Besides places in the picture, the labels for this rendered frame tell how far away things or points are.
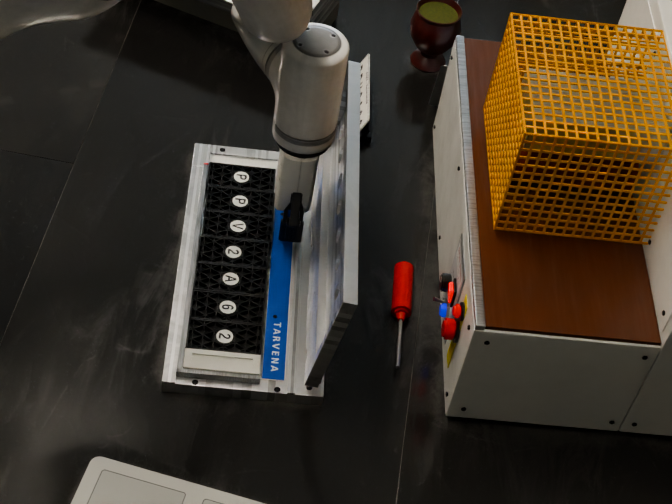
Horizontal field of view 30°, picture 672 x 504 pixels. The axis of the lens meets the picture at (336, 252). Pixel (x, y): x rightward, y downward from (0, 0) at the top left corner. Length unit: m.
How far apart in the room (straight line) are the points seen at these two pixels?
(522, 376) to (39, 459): 0.60
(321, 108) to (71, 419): 0.50
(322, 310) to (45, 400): 0.37
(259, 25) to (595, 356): 0.56
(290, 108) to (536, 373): 0.45
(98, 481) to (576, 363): 0.60
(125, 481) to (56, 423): 0.12
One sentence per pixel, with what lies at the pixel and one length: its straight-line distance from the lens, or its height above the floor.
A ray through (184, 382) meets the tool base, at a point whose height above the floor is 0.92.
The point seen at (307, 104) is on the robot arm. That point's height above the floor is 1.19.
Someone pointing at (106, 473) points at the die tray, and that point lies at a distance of 1.55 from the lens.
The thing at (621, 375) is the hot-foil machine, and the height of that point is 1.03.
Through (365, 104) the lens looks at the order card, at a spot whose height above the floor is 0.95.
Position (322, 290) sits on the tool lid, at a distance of 1.63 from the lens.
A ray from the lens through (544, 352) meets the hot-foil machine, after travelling 1.54.
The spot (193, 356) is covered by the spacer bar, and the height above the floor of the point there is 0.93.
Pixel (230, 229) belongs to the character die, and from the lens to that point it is 1.77.
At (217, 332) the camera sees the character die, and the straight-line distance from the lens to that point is 1.65.
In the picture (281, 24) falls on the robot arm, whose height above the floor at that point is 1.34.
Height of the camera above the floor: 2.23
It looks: 48 degrees down
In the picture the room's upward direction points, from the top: 11 degrees clockwise
